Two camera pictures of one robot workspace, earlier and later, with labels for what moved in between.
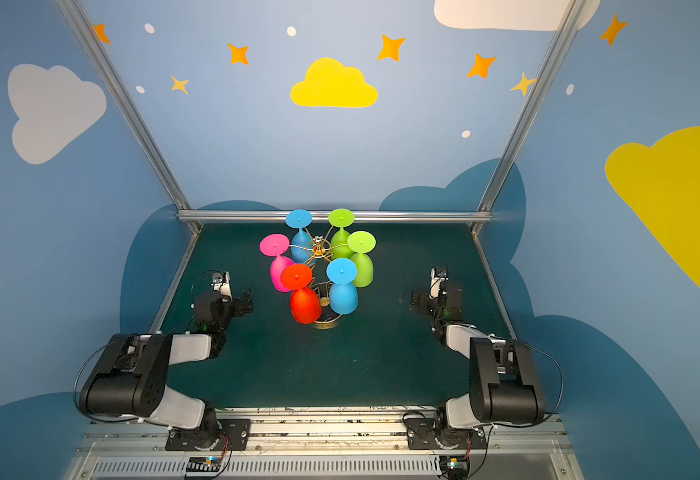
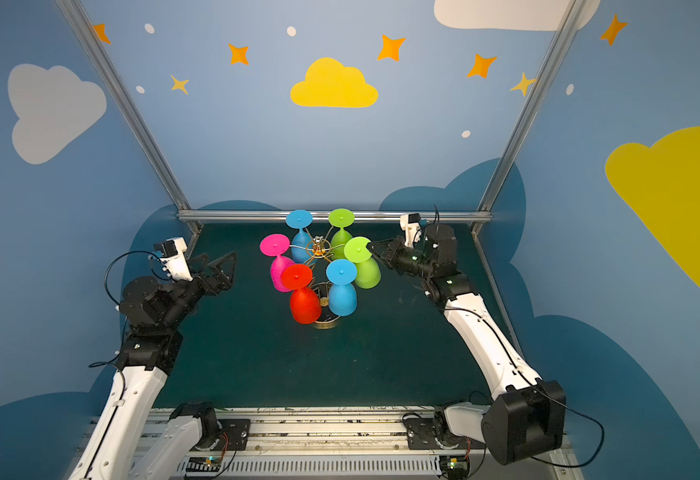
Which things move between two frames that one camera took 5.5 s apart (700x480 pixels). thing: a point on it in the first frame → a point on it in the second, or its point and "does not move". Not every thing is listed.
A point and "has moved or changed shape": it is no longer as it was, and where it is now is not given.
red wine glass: x=305 y=302 does not move
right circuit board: x=455 y=465 does not move
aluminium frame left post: x=81 y=23 does not move
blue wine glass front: x=343 y=294 does not move
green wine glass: x=362 y=242 has moved or changed shape
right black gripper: x=424 y=301 → x=395 y=254
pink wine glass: x=276 y=245 does not move
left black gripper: x=240 y=303 → x=204 y=275
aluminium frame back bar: x=370 y=216 does not move
